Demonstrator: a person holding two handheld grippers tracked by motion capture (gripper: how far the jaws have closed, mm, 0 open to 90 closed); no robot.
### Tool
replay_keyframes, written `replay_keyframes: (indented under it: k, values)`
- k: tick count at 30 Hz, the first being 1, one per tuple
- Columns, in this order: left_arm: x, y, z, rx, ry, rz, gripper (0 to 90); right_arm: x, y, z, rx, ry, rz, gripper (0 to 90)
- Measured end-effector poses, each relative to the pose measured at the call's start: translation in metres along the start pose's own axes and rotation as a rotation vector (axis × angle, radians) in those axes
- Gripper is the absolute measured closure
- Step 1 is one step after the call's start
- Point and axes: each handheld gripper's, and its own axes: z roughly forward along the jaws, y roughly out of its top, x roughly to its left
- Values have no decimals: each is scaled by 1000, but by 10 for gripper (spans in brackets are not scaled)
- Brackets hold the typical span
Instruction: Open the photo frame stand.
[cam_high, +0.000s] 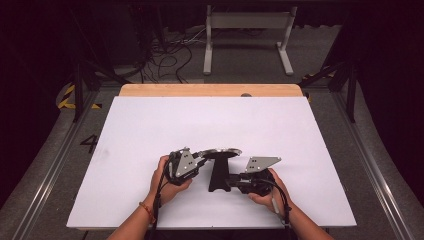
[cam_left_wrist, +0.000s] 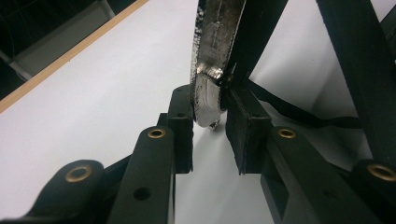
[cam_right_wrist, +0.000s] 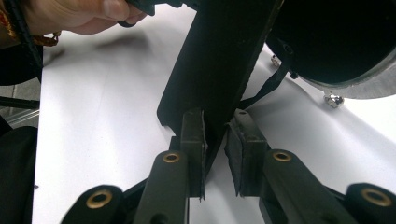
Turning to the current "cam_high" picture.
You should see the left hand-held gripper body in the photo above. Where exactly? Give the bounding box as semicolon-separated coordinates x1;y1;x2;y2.
165;147;208;187

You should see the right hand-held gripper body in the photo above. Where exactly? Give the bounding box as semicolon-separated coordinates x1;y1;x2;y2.
229;156;283;197

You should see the oval mirror with black stand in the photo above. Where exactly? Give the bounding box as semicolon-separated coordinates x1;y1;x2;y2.
199;147;243;193

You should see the person's left hand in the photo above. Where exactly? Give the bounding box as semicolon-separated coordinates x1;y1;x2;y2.
148;154;194;206

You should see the person's right hand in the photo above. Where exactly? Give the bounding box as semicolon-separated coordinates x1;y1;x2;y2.
248;167;295;218

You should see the white table board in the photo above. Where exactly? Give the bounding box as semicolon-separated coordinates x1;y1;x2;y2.
65;96;358;230

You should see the wooden table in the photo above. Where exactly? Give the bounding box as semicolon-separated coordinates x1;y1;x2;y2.
118;83;304;98

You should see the black tripod stand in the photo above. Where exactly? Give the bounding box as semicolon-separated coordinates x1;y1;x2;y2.
68;6;132;123
299;60;360;124

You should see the yellow black floor tape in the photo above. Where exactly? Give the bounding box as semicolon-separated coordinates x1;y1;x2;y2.
57;83;103;110

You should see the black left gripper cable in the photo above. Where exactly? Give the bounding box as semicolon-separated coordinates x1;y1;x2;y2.
146;156;175;240

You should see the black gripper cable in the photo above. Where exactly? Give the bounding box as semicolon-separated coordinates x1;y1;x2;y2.
263;178;293;240
146;156;175;240

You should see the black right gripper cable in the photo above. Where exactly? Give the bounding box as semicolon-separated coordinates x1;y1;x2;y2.
263;178;293;240

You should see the orange bracelet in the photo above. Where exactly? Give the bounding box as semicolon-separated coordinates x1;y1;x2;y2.
138;200;157;225

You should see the tangle of black floor cables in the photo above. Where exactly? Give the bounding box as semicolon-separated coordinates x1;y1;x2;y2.
138;28;208;84

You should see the aluminium floor rail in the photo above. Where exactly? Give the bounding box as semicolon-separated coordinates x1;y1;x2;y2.
11;89;101;240
331;91;416;240

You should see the white metal frame stand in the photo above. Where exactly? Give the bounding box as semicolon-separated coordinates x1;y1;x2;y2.
202;4;298;76

